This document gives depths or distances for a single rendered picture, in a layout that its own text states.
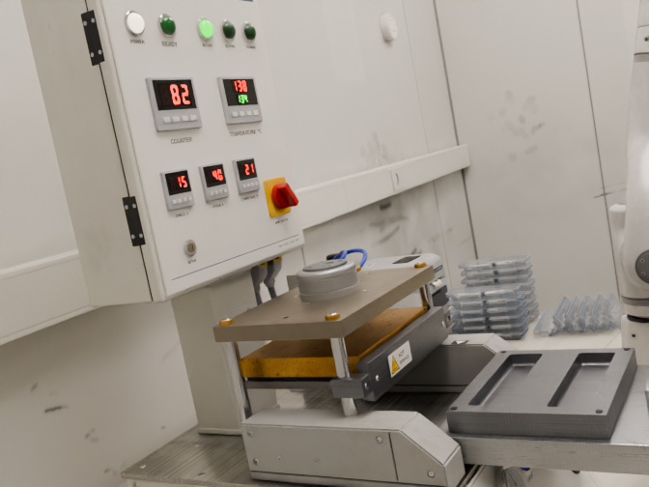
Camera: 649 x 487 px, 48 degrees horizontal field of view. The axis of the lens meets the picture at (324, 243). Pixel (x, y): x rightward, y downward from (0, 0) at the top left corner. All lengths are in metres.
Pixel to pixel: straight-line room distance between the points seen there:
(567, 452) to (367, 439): 0.20
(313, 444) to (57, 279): 0.54
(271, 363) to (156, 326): 0.56
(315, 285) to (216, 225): 0.16
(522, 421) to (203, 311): 0.45
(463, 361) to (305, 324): 0.29
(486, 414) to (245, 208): 0.44
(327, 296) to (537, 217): 2.55
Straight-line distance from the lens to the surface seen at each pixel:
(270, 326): 0.83
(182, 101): 0.95
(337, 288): 0.90
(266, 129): 1.09
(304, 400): 1.12
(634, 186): 1.01
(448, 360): 1.03
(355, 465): 0.81
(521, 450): 0.78
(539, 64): 3.35
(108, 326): 1.33
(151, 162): 0.89
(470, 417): 0.80
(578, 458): 0.77
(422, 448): 0.76
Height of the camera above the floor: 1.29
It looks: 7 degrees down
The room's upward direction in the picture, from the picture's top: 11 degrees counter-clockwise
